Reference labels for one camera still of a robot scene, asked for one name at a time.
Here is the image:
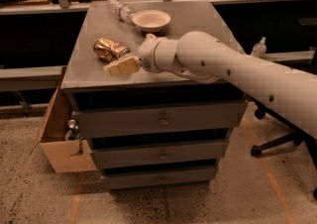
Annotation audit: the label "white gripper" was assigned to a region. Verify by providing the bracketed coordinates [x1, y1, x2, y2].
[103, 34, 166, 76]

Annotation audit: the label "orange soda can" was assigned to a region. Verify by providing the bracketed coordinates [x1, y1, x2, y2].
[93, 38, 130, 63]

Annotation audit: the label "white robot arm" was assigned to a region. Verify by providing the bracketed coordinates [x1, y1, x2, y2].
[104, 32, 317, 138]

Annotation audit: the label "clear plastic water bottle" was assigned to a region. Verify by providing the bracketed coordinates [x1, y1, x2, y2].
[107, 0, 135, 23]

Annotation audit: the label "small sanitizer bottle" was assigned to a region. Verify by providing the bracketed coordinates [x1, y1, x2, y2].
[251, 37, 266, 58]

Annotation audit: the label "white bowl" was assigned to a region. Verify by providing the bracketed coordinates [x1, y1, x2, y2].
[132, 10, 170, 33]

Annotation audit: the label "top grey drawer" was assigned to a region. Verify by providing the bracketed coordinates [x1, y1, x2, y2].
[73, 100, 247, 139]

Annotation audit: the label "grey drawer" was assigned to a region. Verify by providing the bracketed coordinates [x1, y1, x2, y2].
[73, 100, 247, 139]
[102, 166, 218, 190]
[91, 139, 229, 169]

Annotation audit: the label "grey drawer cabinet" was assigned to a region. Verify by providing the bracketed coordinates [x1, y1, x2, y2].
[61, 2, 247, 190]

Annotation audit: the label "cans in cardboard box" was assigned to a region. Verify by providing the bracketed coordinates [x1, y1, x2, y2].
[64, 119, 81, 141]

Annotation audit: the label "cardboard box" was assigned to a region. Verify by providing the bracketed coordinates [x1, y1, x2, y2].
[30, 66, 96, 173]

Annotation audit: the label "middle grey drawer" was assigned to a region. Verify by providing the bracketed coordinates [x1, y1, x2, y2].
[91, 139, 229, 169]

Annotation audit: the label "bottom grey drawer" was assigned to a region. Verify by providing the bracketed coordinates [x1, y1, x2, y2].
[102, 166, 218, 190]

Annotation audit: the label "black office chair base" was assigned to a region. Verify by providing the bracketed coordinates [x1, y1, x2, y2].
[249, 97, 317, 202]

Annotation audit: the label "grey metal rail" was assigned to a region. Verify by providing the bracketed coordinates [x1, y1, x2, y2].
[0, 66, 66, 92]

